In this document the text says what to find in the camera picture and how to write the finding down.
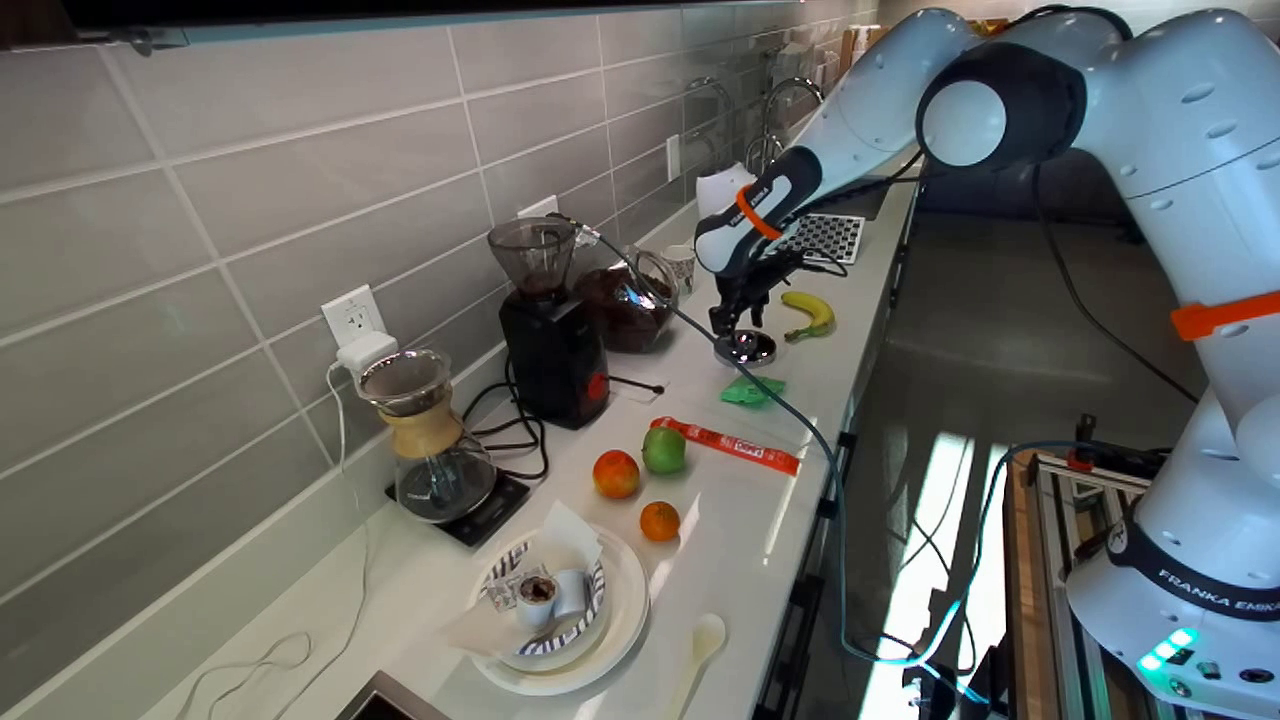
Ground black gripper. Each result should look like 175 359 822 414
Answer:
708 246 809 350

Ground yellow banana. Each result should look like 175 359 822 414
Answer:
777 289 838 350

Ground green packet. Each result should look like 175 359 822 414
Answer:
714 371 790 414

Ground checkered dish mat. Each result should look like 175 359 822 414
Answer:
778 209 872 278

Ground red flat strip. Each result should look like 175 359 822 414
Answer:
653 414 805 479

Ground green apple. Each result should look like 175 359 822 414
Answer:
641 422 693 479

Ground black coffee grinder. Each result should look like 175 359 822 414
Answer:
484 211 615 434

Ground red-orange round fruit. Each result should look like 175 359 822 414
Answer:
586 447 645 505

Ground small orange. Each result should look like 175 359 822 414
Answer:
634 496 682 549

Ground white paper filter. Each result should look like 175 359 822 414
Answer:
450 496 611 655

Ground white spoon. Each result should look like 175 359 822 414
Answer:
667 607 731 720

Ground black coffee scale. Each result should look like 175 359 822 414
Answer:
385 473 533 552

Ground white plate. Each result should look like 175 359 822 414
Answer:
468 525 653 700

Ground glass pour-over carafe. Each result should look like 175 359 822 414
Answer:
357 343 504 529

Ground striped patterned bowl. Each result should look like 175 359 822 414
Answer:
476 535 615 678

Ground wooden cart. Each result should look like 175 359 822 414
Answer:
999 446 1117 720

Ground black grinder power cords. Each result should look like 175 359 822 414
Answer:
465 376 557 486

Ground teal cable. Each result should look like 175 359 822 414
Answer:
827 438 1009 711

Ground white power plug with cord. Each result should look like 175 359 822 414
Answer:
323 332 405 463

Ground thin white cable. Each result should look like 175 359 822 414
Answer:
172 525 378 720

